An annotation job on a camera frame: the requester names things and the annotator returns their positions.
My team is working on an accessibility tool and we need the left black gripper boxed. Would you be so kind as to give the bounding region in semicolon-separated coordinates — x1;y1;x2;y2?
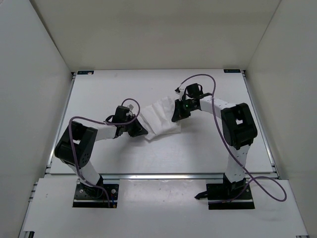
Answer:
123;114;148;137

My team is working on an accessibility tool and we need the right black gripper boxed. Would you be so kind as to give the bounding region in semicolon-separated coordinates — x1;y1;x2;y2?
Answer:
172;99;197;121

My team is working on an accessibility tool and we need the white pleated skirt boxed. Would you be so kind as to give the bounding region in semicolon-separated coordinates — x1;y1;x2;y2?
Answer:
138;97;181;141

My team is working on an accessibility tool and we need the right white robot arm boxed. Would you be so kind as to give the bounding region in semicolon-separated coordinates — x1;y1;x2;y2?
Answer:
171;83;258;199

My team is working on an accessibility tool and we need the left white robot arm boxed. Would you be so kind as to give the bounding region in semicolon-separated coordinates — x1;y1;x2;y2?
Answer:
54;106;148;197

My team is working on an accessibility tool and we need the right blue corner label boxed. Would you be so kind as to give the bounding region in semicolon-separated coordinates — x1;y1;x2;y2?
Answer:
223;69;241;73

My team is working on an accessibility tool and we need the blue corner label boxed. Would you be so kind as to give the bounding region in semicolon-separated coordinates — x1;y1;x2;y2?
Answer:
77;70;94;75
223;69;241;73

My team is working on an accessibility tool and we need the left blue corner label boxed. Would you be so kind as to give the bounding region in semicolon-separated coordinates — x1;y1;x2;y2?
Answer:
77;70;94;75

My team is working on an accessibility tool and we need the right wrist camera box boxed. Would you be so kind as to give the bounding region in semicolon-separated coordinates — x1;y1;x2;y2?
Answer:
175;87;186;101

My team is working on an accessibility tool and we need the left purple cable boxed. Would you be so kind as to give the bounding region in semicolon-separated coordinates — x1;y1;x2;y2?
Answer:
68;98;142;208

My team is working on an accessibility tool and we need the aluminium front rail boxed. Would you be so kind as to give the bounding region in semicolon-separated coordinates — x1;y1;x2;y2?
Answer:
102;173;223;180

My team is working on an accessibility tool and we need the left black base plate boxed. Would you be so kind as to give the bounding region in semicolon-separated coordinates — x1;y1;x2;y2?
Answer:
72;180;119;209

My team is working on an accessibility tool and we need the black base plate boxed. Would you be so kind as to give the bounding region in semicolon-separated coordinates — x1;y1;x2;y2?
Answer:
195;183;255;210
72;180;119;209

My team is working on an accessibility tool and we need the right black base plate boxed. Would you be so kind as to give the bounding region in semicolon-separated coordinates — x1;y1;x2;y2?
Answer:
195;183;255;210

